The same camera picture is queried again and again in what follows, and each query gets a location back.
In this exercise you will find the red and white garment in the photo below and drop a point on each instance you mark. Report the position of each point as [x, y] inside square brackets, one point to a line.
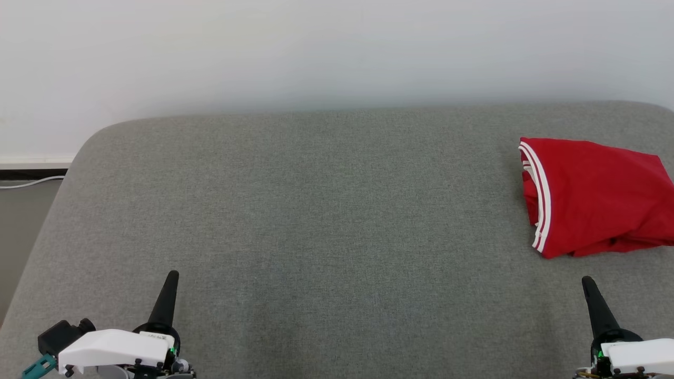
[595, 195]

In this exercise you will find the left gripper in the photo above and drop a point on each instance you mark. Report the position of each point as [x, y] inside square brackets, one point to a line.
[116, 347]

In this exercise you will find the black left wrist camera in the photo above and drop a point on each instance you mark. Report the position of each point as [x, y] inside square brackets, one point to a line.
[60, 337]

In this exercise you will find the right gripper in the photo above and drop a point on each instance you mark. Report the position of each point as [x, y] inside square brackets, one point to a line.
[642, 358]

